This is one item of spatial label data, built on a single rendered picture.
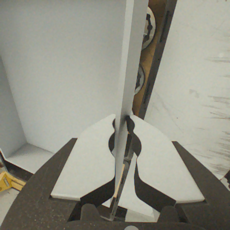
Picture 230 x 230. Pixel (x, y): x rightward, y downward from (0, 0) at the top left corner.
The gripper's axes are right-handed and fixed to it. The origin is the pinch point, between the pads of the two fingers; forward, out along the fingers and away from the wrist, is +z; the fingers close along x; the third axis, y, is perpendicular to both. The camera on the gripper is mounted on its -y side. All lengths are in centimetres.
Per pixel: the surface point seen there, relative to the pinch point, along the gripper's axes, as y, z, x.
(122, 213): 166, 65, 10
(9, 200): 319, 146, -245
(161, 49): -5.3, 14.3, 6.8
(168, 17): -10.0, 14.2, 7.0
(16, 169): 55, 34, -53
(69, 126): 5.1, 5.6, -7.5
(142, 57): -2.9, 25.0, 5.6
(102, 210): 60, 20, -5
